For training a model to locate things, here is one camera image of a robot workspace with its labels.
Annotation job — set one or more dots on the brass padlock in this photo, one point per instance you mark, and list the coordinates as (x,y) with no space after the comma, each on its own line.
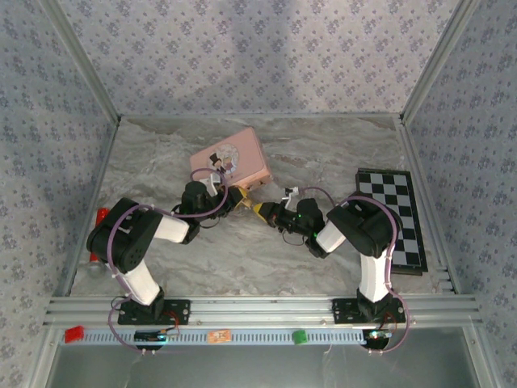
(249,203)

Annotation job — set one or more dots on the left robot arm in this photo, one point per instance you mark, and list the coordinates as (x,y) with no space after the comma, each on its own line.
(133,232)

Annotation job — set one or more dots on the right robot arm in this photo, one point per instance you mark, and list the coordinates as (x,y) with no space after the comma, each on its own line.
(365,226)

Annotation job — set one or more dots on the pink illustrated tin box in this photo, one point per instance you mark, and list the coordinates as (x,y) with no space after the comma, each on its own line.
(232,155)

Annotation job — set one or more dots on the black and white checkerboard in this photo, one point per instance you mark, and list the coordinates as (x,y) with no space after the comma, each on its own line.
(398,210)

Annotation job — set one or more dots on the red and clear bottle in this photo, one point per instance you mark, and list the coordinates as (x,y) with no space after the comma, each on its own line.
(102,215)

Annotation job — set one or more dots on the green plastic block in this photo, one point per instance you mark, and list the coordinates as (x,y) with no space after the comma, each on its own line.
(300,338)

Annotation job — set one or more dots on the orange label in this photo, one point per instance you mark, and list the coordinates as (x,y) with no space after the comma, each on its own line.
(219,336)

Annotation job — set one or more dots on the small electronics board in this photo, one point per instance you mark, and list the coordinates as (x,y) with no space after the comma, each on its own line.
(155,335)
(379,335)

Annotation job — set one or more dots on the grey metal panel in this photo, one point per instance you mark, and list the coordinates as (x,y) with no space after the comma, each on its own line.
(258,365)

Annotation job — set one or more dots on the red plastic block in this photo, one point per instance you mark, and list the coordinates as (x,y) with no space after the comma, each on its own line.
(74,333)

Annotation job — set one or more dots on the aluminium mounting rail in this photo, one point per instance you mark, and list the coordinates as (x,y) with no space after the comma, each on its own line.
(258,311)

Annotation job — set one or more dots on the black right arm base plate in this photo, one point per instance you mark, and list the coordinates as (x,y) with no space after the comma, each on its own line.
(345,310)

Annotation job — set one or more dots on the aluminium side rail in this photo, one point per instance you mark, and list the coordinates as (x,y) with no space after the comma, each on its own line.
(91,202)
(428,202)

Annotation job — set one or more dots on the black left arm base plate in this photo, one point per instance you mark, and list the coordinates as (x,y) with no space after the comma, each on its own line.
(177,311)

